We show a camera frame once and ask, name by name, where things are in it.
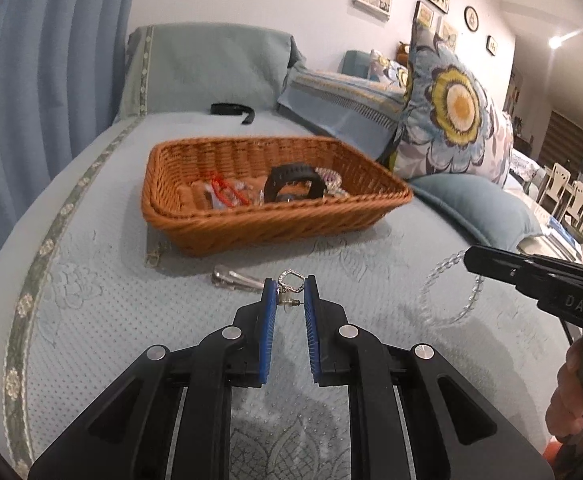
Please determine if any silver hair clip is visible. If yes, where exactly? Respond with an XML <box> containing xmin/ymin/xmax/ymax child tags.
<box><xmin>211</xmin><ymin>264</ymin><xmax>264</xmax><ymax>290</ymax></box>

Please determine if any teal plain cushion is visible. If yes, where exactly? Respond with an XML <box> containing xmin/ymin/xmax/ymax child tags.
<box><xmin>410</xmin><ymin>174</ymin><xmax>543</xmax><ymax>252</ymax></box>

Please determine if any small dark framed picture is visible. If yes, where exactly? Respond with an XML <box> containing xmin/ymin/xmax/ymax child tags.
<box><xmin>414</xmin><ymin>1</ymin><xmax>435</xmax><ymax>28</ymax></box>

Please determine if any round wall clock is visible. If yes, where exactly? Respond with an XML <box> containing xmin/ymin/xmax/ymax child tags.
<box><xmin>464</xmin><ymin>6</ymin><xmax>479</xmax><ymax>32</ymax></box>

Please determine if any clear bead charm bracelet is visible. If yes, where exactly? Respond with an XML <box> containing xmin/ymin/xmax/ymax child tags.
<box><xmin>200</xmin><ymin>176</ymin><xmax>268</xmax><ymax>210</ymax></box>

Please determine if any butterfly light framed picture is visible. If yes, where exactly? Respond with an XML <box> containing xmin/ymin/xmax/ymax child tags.
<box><xmin>437</xmin><ymin>16</ymin><xmax>457</xmax><ymax>52</ymax></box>

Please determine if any floral sunflower pillow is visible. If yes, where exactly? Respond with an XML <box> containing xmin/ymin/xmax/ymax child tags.
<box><xmin>389</xmin><ymin>22</ymin><xmax>514</xmax><ymax>186</ymax></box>

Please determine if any blue curtain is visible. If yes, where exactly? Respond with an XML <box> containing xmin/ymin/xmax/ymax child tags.
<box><xmin>0</xmin><ymin>0</ymin><xmax>132</xmax><ymax>250</ymax></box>

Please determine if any gold zipper pull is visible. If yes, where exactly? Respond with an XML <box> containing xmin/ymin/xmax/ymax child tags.
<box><xmin>145</xmin><ymin>242</ymin><xmax>169</xmax><ymax>269</ymax></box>

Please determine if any silver charm earring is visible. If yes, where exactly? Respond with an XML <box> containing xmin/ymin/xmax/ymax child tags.
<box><xmin>276</xmin><ymin>269</ymin><xmax>307</xmax><ymax>309</ymax></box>

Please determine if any black wrist watch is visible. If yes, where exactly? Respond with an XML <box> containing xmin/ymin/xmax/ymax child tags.
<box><xmin>262</xmin><ymin>162</ymin><xmax>326</xmax><ymax>204</ymax></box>

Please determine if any black strap on bed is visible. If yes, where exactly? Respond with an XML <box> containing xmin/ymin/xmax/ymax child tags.
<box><xmin>209</xmin><ymin>102</ymin><xmax>257</xmax><ymax>126</ymax></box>

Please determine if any brown wicker basket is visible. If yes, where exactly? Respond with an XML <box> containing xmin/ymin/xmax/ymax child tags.
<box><xmin>141</xmin><ymin>136</ymin><xmax>413</xmax><ymax>257</ymax></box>

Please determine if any small floral back pillow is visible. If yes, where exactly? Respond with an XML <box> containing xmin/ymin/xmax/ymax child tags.
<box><xmin>369</xmin><ymin>50</ymin><xmax>409</xmax><ymax>87</ymax></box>

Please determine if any right hand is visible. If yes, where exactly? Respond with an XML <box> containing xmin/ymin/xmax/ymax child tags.
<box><xmin>545</xmin><ymin>339</ymin><xmax>583</xmax><ymax>439</ymax></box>

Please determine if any tiny far framed picture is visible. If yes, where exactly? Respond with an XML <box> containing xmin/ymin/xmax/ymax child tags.
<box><xmin>485</xmin><ymin>35</ymin><xmax>497</xmax><ymax>56</ymax></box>

